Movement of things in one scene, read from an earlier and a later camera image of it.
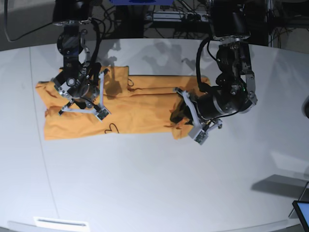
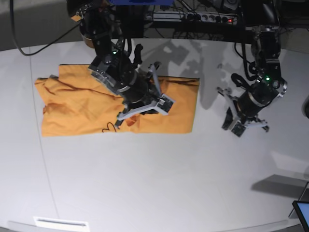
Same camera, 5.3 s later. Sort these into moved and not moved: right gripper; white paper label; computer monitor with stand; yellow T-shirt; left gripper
Moved: left gripper; yellow T-shirt; right gripper
Not moved: computer monitor with stand; white paper label
